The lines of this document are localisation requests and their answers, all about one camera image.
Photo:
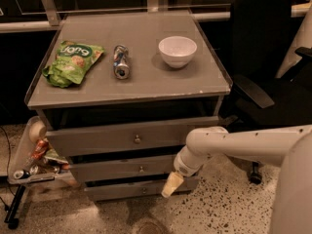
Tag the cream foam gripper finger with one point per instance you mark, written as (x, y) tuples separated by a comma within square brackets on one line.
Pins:
[(174, 181)]

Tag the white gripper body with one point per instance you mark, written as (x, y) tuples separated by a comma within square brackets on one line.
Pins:
[(183, 168)]

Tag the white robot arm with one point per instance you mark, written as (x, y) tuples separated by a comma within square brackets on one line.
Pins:
[(289, 149)]

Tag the grey top drawer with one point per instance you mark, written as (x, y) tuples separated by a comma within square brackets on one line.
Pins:
[(125, 137)]

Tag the grey drawer cabinet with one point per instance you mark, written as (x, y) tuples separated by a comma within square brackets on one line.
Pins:
[(153, 91)]

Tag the black office chair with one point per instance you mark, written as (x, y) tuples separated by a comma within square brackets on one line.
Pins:
[(260, 35)]

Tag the white bowl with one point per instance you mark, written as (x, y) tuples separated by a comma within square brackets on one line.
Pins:
[(177, 51)]

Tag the silver soda can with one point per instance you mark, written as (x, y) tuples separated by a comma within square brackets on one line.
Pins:
[(120, 62)]

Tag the red soda can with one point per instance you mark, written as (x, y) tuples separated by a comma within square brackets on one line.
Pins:
[(42, 145)]

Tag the clear side bin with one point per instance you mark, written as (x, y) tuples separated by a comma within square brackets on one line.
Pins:
[(50, 167)]

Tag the white ball in bin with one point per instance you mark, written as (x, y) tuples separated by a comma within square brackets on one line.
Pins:
[(37, 131)]

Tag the dark can in bin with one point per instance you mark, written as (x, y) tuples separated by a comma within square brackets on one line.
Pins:
[(21, 174)]

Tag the green snack bag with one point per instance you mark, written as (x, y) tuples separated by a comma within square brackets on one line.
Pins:
[(73, 60)]

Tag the black stand leg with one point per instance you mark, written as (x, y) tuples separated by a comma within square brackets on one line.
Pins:
[(10, 218)]

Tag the metal railing bar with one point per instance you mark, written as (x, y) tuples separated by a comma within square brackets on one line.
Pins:
[(81, 22)]

